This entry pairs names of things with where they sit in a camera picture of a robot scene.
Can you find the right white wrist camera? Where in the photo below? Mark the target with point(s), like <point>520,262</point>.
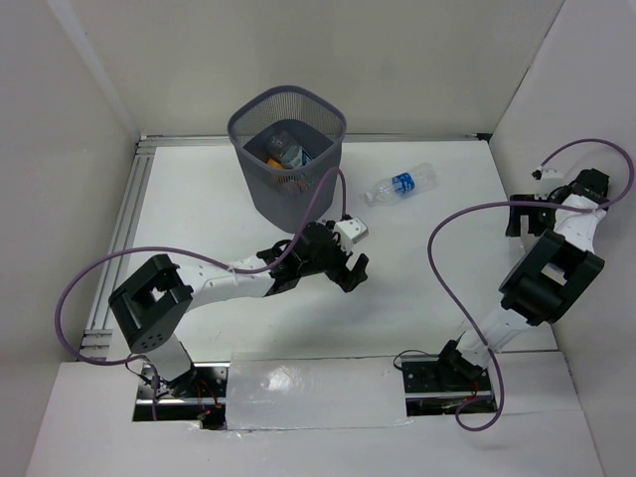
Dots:
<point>547,180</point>

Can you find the clear bottle blue label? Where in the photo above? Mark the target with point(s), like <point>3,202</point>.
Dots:
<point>419,179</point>

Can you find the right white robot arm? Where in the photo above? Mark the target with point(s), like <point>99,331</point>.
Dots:
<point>549,278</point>

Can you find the orange juice bottle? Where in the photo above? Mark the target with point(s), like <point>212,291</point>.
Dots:
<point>275,164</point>

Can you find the grey mesh waste bin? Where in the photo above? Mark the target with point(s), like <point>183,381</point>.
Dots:
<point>283,196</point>

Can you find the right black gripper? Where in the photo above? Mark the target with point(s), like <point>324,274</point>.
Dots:
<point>514,229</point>

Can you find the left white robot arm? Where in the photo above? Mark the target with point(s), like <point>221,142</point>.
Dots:
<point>151,302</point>

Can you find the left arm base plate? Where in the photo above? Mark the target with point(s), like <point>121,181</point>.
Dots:
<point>200,397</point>

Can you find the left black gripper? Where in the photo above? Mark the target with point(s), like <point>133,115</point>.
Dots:
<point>343,268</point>

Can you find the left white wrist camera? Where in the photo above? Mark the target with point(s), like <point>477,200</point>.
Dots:
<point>350,231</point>

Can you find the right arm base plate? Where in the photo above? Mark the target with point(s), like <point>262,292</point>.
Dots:
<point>429,390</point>

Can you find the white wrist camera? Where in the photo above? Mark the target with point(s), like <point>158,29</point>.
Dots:
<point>350,231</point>
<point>547,180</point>

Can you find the aluminium frame rail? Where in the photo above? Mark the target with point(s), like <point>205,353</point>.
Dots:
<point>423,275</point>

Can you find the crushed bottle green label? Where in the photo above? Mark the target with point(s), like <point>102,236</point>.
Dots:
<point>284,148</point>

